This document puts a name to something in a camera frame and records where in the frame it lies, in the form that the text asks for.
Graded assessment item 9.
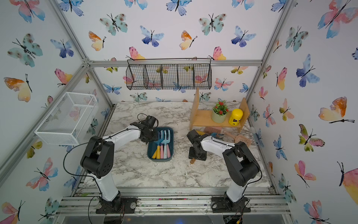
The teal claw rake yellow handle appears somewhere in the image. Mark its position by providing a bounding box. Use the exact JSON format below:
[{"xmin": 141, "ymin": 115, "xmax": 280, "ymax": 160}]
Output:
[{"xmin": 156, "ymin": 131, "xmax": 164, "ymax": 159}]

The teal plastic storage box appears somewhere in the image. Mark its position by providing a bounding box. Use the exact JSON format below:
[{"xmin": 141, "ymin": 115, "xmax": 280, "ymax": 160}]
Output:
[{"xmin": 147, "ymin": 127, "xmax": 174, "ymax": 162}]

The purple rake pink handle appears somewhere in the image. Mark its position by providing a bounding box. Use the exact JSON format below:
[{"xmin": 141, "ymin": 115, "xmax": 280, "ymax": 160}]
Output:
[
  {"xmin": 160, "ymin": 143, "xmax": 164, "ymax": 159},
  {"xmin": 167, "ymin": 144, "xmax": 171, "ymax": 158}
]

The light blue rake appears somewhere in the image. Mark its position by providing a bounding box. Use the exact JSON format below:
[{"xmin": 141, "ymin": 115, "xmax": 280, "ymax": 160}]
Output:
[{"xmin": 162, "ymin": 130, "xmax": 171, "ymax": 159}]

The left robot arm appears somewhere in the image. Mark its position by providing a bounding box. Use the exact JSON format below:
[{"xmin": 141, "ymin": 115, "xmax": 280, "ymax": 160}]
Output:
[{"xmin": 80, "ymin": 115, "xmax": 158, "ymax": 207}]

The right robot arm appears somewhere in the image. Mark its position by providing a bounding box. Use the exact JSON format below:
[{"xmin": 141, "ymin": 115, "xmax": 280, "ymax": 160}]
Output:
[{"xmin": 186, "ymin": 130, "xmax": 262, "ymax": 203}]

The pink brush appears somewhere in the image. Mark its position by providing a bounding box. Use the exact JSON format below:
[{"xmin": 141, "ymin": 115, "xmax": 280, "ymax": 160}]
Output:
[{"xmin": 204, "ymin": 127, "xmax": 222, "ymax": 134}]

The wooden shelf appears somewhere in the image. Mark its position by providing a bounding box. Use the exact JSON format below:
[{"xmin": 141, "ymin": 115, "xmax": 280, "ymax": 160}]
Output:
[{"xmin": 189, "ymin": 88, "xmax": 250, "ymax": 132}]

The orange plastic spatula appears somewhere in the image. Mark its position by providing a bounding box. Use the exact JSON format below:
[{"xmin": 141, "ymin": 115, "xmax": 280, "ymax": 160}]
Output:
[{"xmin": 223, "ymin": 131, "xmax": 252, "ymax": 147}]

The potted red flower plant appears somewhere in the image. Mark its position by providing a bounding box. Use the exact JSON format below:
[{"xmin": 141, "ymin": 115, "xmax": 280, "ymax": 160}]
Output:
[{"xmin": 211, "ymin": 100, "xmax": 229, "ymax": 123}]

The yellow jar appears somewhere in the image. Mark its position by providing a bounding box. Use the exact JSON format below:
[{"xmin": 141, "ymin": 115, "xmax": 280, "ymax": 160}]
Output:
[{"xmin": 228, "ymin": 109, "xmax": 243, "ymax": 126}]

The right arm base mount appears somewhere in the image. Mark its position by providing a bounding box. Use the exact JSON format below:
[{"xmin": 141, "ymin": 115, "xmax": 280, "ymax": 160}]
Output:
[{"xmin": 211, "ymin": 196, "xmax": 251, "ymax": 213}]

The black wire wall basket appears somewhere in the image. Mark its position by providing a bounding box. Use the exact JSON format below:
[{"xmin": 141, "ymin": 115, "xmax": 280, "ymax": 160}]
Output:
[{"xmin": 124, "ymin": 57, "xmax": 212, "ymax": 93}]

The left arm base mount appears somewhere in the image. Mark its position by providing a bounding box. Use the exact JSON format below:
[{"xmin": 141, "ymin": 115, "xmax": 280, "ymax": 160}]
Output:
[{"xmin": 96, "ymin": 197, "xmax": 138, "ymax": 214}]

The white mesh wall basket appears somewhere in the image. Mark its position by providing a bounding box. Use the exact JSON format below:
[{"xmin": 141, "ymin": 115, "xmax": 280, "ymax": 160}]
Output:
[{"xmin": 34, "ymin": 92, "xmax": 98, "ymax": 146}]

